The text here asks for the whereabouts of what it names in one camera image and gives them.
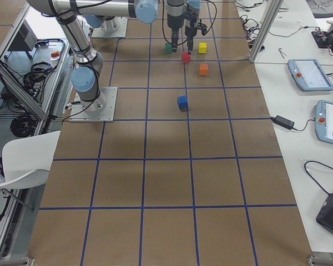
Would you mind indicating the aluminium frame post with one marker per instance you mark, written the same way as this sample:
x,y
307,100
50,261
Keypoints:
x,y
266,22

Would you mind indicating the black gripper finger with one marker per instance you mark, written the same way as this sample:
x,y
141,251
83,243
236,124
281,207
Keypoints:
x,y
173,44
190,46

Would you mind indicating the metal allen key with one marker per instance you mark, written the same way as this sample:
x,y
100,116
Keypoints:
x,y
282,53

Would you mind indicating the red wooden block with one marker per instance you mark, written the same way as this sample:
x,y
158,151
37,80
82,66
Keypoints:
x,y
185,57

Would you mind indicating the blue wooden block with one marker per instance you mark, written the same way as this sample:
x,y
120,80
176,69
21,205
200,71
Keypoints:
x,y
182,102

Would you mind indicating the blue teach pendant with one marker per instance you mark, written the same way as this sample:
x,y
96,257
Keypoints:
x,y
324,121
309,75

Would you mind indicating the grey control box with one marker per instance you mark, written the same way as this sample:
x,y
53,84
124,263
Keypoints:
x,y
24,41

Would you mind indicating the white plastic chair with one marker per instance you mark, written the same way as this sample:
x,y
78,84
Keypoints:
x,y
27,162

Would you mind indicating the yellow wooden block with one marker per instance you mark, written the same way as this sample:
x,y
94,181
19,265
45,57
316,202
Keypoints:
x,y
202,48

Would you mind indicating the orange wooden block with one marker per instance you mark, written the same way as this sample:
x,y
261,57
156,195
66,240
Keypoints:
x,y
203,69

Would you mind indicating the upper blue teach pendant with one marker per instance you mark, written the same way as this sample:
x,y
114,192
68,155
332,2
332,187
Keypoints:
x,y
309,75

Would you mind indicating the lower blue teach pendant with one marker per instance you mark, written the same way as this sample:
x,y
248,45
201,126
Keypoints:
x,y
324,121

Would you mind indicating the black power adapter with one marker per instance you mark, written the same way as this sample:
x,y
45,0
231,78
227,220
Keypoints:
x,y
283,122

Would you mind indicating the orange snack packet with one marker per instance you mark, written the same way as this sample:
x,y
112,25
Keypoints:
x,y
55,55

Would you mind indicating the green wooden block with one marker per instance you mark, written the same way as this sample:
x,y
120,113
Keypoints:
x,y
168,48

